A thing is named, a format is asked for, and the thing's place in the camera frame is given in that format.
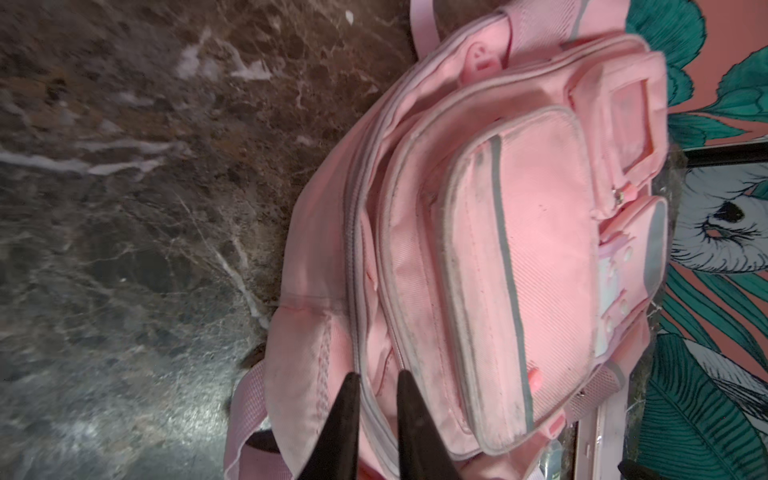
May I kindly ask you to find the black right corner frame post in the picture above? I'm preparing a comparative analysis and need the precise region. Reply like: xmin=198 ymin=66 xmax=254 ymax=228
xmin=684 ymin=142 xmax=768 ymax=168

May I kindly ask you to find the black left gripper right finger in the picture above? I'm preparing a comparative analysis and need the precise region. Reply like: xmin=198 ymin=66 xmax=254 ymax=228
xmin=397 ymin=370 xmax=461 ymax=480

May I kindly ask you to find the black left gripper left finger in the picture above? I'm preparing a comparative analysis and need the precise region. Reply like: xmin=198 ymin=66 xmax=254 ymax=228
xmin=298 ymin=372 xmax=360 ymax=480

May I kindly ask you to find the pink pencil case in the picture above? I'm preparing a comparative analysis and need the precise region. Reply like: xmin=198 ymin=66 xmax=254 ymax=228
xmin=574 ymin=385 xmax=629 ymax=480

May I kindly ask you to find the pink student backpack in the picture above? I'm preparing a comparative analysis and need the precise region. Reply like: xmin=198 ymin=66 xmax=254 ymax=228
xmin=224 ymin=1 xmax=668 ymax=479

